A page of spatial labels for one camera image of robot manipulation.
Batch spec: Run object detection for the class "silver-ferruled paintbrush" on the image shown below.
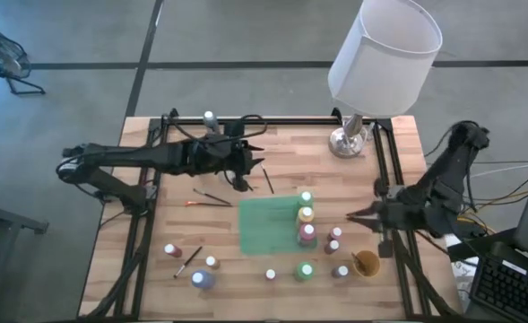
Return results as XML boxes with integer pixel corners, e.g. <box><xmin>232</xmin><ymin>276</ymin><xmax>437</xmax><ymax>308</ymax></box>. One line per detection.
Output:
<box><xmin>172</xmin><ymin>245</ymin><xmax>204</xmax><ymax>280</ymax></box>

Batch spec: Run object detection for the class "large grey paint bottle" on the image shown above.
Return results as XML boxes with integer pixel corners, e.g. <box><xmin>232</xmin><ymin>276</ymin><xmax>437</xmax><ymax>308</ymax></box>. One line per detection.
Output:
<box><xmin>202</xmin><ymin>109</ymin><xmax>222</xmax><ymax>137</ymax></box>

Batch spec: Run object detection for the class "large yellow paint bottle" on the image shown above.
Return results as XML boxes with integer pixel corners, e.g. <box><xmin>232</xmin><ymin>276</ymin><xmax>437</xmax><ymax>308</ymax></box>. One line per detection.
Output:
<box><xmin>296</xmin><ymin>205</ymin><xmax>316</xmax><ymax>225</ymax></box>

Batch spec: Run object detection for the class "teal translucent plastic bin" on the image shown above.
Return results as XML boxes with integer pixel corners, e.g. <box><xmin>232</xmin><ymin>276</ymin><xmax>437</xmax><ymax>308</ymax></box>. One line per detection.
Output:
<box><xmin>238</xmin><ymin>195</ymin><xmax>318</xmax><ymax>257</ymax></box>

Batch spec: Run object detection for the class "black floor fan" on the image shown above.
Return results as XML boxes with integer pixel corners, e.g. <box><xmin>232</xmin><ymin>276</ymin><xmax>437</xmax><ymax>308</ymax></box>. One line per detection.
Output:
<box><xmin>0</xmin><ymin>17</ymin><xmax>48</xmax><ymax>96</ymax></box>

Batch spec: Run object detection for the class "large red paint bottle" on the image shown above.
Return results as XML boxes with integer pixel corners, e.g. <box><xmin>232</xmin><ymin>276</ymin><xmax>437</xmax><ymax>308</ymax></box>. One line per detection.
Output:
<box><xmin>297</xmin><ymin>223</ymin><xmax>317</xmax><ymax>247</ymax></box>

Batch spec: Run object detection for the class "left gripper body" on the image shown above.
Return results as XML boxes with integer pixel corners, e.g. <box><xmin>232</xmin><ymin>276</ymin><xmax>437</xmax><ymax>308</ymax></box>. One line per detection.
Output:
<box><xmin>180</xmin><ymin>119</ymin><xmax>254</xmax><ymax>193</ymax></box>

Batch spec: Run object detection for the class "black aluminium table frame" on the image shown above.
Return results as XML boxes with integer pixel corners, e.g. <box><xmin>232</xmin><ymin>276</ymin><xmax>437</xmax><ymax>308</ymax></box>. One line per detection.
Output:
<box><xmin>78</xmin><ymin>107</ymin><xmax>464</xmax><ymax>323</ymax></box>

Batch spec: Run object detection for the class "black keyboard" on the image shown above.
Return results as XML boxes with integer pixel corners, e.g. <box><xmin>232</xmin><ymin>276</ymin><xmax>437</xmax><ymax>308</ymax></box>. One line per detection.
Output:
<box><xmin>468</xmin><ymin>253</ymin><xmax>528</xmax><ymax>323</ymax></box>

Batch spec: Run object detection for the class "white printed paper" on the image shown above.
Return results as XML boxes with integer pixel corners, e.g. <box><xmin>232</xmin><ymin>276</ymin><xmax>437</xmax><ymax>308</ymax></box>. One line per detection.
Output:
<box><xmin>442</xmin><ymin>232</ymin><xmax>480</xmax><ymax>297</ymax></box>

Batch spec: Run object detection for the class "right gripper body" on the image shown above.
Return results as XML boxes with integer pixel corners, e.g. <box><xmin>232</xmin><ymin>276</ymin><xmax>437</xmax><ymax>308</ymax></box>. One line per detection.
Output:
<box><xmin>377</xmin><ymin>179</ymin><xmax>426</xmax><ymax>259</ymax></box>

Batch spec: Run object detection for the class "white-shaded table lamp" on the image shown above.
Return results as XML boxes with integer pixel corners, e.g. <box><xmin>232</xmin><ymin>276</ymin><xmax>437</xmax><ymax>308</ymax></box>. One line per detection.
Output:
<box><xmin>327</xmin><ymin>0</ymin><xmax>444</xmax><ymax>159</ymax></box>

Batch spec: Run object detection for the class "grey metal side table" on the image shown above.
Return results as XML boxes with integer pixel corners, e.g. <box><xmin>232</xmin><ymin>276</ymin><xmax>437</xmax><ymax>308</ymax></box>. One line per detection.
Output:
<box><xmin>0</xmin><ymin>196</ymin><xmax>49</xmax><ymax>323</ymax></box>

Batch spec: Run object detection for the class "amber plastic cup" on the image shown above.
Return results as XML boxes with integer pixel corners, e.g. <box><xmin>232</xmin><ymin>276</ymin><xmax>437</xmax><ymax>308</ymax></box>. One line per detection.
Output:
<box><xmin>351</xmin><ymin>249</ymin><xmax>381</xmax><ymax>278</ymax></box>

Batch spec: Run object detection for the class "large blue paint bottle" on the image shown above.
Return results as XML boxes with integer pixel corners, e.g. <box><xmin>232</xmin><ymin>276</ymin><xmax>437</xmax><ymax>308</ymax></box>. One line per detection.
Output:
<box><xmin>190</xmin><ymin>268</ymin><xmax>215</xmax><ymax>291</ymax></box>

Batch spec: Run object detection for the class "long dark paintbrush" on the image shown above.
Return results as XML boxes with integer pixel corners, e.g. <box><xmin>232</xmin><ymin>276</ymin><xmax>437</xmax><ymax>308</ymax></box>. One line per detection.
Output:
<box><xmin>261</xmin><ymin>164</ymin><xmax>275</xmax><ymax>195</ymax></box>

